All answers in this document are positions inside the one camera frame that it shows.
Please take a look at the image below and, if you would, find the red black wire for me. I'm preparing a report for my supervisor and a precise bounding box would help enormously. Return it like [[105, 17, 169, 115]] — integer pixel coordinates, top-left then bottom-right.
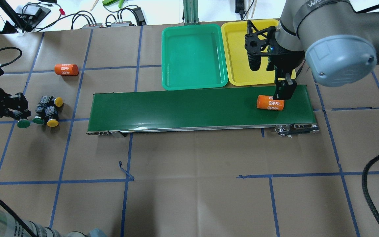
[[296, 64, 310, 79]]

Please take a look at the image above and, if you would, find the green push button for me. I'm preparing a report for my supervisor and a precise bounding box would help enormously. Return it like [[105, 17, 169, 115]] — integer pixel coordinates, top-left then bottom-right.
[[17, 119, 31, 129], [32, 106, 58, 125]]

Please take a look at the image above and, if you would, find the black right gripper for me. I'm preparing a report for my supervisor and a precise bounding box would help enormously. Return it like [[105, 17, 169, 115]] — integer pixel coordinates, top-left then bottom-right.
[[244, 20, 305, 100]]

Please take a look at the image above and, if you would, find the aluminium frame post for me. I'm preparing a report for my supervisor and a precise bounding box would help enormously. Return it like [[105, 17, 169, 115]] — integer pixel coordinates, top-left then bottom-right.
[[183, 0, 200, 26]]

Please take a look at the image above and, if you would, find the green conveyor belt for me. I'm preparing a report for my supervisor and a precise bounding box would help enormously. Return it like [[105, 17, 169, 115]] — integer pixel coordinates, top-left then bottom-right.
[[86, 85, 320, 137]]

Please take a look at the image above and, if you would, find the green plastic tray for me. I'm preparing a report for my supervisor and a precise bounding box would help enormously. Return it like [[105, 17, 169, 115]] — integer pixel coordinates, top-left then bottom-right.
[[161, 24, 229, 91]]

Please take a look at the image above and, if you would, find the yellow push button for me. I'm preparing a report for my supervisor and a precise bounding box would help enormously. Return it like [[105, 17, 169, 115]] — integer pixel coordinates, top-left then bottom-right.
[[45, 110, 59, 128], [37, 96, 64, 109]]

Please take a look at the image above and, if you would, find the black power adapter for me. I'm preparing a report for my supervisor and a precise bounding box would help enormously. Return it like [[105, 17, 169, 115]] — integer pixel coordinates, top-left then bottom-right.
[[132, 7, 146, 26]]

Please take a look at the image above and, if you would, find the yellow plastic tray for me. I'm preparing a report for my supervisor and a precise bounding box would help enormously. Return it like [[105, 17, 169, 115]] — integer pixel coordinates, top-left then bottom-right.
[[221, 19, 297, 87]]

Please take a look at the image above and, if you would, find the orange 4680 cylinder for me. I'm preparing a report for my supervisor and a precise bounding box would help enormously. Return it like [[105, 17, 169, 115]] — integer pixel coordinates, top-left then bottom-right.
[[257, 95, 285, 111], [54, 64, 79, 76]]

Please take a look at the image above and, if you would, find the yellow push button upper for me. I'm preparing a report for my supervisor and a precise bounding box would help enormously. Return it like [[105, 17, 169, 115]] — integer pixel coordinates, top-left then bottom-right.
[[37, 96, 64, 109]]

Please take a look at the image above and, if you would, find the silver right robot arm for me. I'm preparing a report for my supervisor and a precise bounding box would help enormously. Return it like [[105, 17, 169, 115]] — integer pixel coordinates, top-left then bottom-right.
[[244, 0, 379, 100]]

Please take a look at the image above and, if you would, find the orange 4680 cylinder on table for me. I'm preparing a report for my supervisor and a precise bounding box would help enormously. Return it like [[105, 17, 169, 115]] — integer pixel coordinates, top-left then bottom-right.
[[54, 64, 79, 76]]

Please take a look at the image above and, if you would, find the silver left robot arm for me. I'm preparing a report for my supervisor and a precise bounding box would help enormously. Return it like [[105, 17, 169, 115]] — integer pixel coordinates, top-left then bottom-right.
[[0, 66, 62, 237]]

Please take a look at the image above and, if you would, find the yellow push button lower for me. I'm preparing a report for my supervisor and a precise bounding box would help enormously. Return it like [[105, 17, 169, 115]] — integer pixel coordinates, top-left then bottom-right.
[[45, 110, 59, 128]]

